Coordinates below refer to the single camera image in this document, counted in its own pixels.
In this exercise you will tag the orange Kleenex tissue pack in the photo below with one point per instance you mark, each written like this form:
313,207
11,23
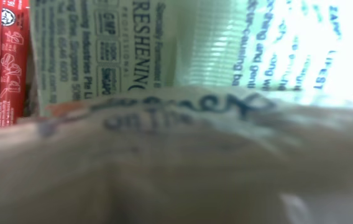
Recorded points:
182,155

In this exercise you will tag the teal wet wipes pack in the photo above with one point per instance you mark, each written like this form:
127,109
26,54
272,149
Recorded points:
87,49

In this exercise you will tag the red stick sachet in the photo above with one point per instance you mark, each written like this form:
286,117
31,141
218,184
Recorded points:
14,50

